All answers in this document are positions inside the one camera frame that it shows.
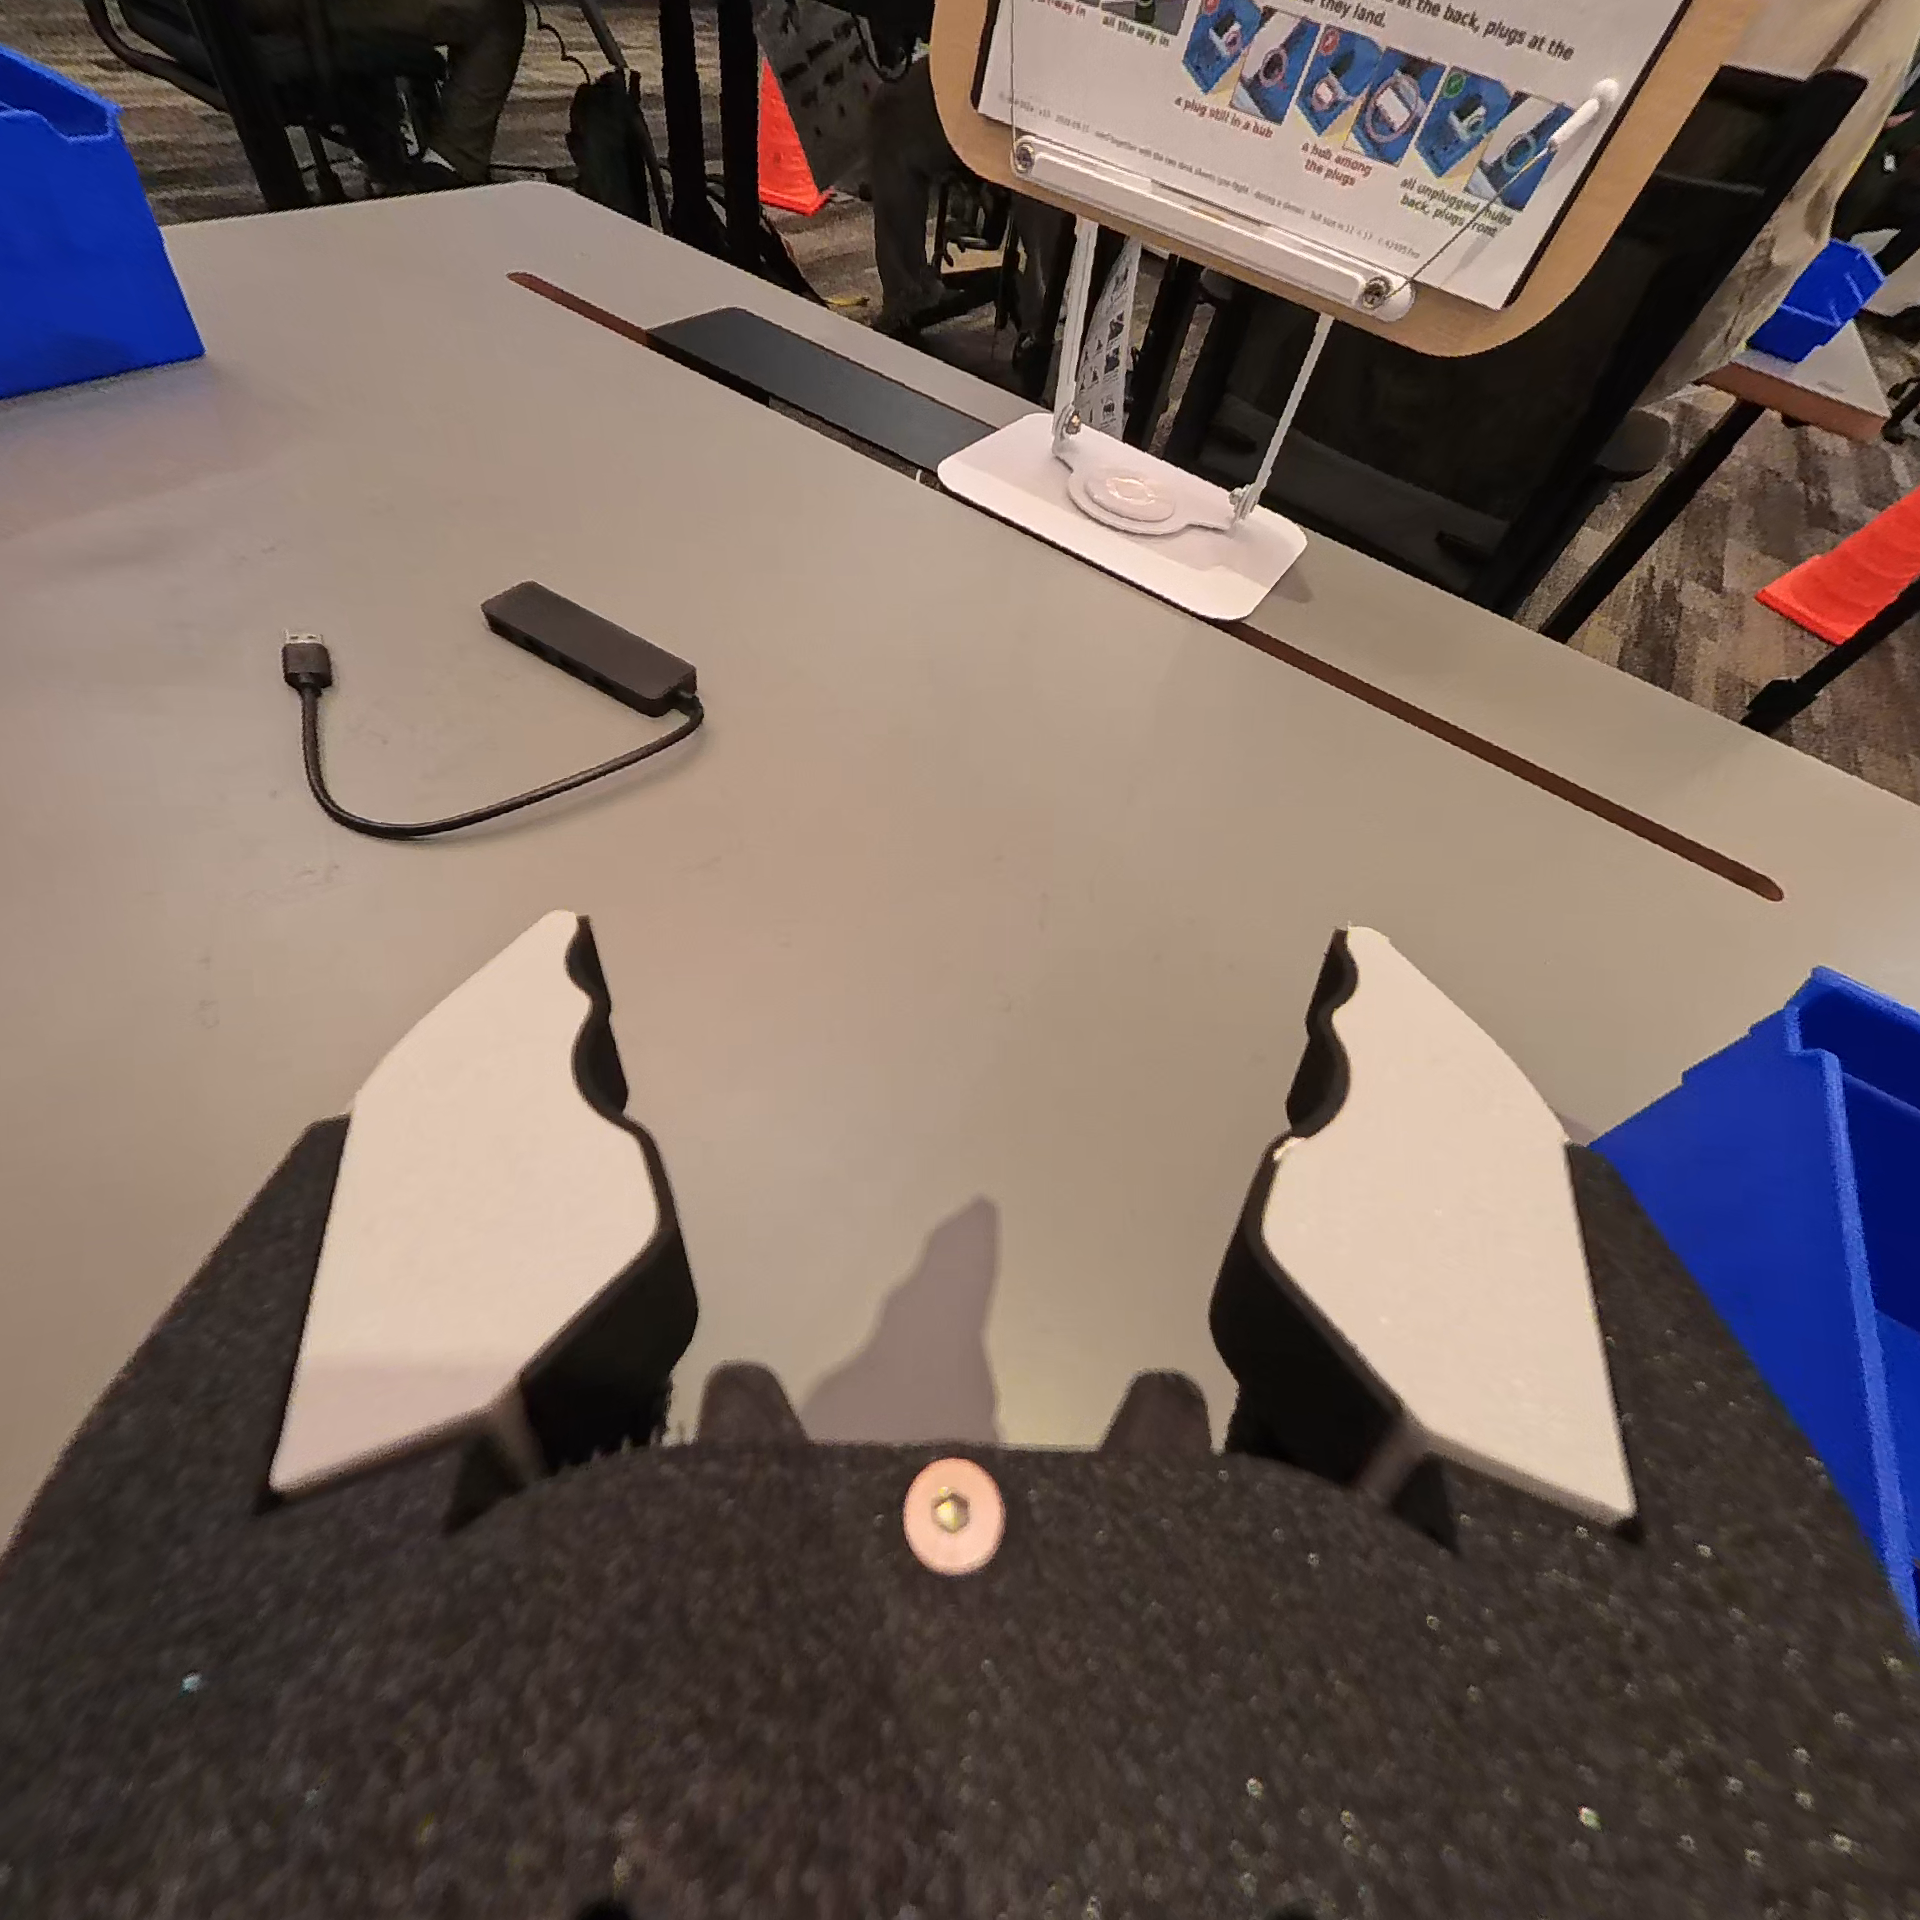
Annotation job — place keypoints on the white stand with instruction board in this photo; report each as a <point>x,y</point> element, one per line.
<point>1185,557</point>

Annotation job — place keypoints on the black office chair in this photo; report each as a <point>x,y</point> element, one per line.
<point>1501,436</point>
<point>270,90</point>

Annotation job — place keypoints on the printed instruction sheet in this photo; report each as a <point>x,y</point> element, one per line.
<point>1350,90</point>

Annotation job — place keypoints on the black backpack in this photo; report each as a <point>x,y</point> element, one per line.
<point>609,142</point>

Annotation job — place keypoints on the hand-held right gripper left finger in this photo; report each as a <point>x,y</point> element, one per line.
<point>466,1201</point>

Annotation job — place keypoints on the small blue plastic bin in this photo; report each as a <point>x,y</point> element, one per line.
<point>1815,301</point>

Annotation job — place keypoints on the orange traffic cone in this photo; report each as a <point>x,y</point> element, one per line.
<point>788,150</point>
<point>1853,578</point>

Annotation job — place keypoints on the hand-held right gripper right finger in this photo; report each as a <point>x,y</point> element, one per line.
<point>1441,1230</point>

